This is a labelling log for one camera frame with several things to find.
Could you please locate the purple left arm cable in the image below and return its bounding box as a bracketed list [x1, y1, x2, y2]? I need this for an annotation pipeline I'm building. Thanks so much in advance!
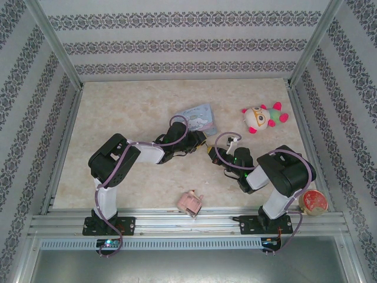
[94, 114, 191, 259]

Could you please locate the round red tin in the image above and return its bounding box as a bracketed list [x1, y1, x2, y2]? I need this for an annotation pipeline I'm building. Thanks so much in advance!
[298, 189, 329, 216]

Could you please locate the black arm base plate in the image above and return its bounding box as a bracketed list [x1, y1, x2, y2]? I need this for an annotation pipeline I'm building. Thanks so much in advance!
[232, 215, 295, 236]
[83, 216, 136, 236]

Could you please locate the slotted grey cable duct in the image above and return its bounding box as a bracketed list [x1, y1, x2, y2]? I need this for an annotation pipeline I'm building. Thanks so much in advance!
[39, 238, 263, 250]

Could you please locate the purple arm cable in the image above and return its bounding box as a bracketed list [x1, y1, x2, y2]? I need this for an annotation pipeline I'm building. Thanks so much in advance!
[94, 114, 191, 259]
[214, 132, 315, 257]

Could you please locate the wide aluminium mounting rail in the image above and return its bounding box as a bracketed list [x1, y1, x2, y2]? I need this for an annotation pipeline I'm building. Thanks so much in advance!
[28, 208, 350, 238]

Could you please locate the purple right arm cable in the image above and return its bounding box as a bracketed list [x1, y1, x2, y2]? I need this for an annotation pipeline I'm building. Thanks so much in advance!
[214, 132, 315, 257]

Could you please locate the grey sheet metal tray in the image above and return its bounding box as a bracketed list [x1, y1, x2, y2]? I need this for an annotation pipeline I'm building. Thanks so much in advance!
[29, 249, 363, 283]

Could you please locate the aluminium side rail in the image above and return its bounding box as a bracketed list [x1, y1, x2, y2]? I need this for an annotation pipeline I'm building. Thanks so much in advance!
[287, 85, 335, 213]
[39, 85, 85, 215]

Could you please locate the white and pink plush toy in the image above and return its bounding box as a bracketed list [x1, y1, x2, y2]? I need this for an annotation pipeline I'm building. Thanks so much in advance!
[242, 101, 290, 135]

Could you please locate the pink toy appliance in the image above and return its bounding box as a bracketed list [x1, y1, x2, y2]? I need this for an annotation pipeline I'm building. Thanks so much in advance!
[177, 190, 204, 219]

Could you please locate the aluminium frame post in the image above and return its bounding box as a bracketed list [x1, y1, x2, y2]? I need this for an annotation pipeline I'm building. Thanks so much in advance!
[288, 0, 344, 86]
[22, 0, 85, 89]

